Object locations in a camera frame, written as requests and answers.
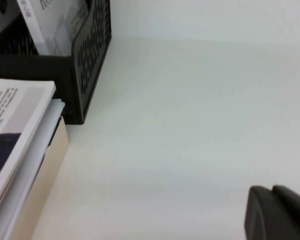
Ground black perforated plastic book stand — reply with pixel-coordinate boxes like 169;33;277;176
0;0;113;125

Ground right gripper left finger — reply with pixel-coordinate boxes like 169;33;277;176
244;185;300;240

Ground thick book with beige pages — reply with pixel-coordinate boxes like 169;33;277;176
4;116;71;240

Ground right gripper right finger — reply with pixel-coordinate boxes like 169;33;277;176
271;184;300;213

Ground magazine with man portrait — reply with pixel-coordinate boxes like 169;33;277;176
0;77;57;220

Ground white orange ROS2 book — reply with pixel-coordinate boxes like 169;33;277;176
16;0;91;56

